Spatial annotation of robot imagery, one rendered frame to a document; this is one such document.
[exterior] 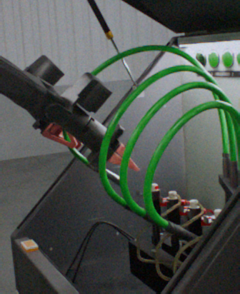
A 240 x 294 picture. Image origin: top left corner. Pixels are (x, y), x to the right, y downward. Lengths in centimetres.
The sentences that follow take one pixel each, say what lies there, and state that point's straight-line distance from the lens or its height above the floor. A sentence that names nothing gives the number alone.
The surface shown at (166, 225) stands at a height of 111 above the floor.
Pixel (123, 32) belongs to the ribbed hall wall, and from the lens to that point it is 802.
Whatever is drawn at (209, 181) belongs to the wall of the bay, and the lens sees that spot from 147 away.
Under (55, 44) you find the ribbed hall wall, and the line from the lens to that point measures 771.
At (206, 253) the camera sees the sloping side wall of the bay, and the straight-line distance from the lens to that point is 83.
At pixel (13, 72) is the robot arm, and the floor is 139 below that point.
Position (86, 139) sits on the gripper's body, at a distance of 106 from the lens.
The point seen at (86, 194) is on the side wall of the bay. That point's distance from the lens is 143.
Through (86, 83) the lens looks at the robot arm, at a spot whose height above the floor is 136.
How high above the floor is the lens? 141
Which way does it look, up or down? 9 degrees down
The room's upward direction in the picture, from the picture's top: 4 degrees counter-clockwise
